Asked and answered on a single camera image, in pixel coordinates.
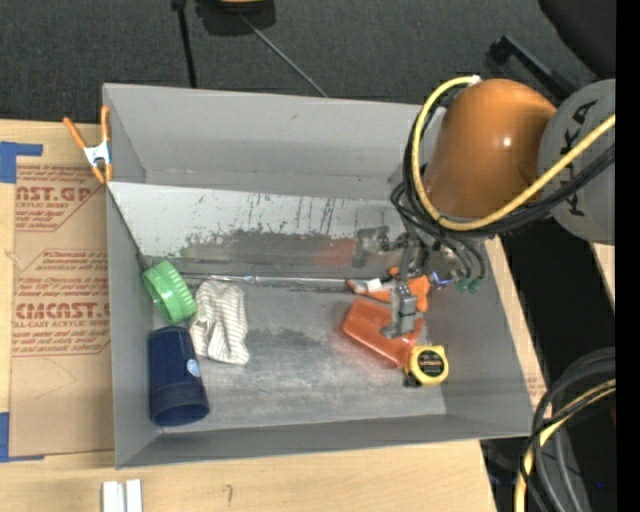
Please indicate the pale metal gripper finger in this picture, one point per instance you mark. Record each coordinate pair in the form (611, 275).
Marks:
(406, 310)

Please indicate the yellow tape measure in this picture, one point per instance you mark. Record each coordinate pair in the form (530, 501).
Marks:
(427, 365)

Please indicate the grey metal bin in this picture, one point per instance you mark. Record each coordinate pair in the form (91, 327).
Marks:
(310, 380)

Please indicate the white striped cloth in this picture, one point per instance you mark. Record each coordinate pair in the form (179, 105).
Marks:
(222, 322)

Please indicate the dark blue cup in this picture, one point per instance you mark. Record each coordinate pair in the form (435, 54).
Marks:
(175, 380)

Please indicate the brown cardboard board red print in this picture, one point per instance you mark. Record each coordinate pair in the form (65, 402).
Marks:
(55, 280)

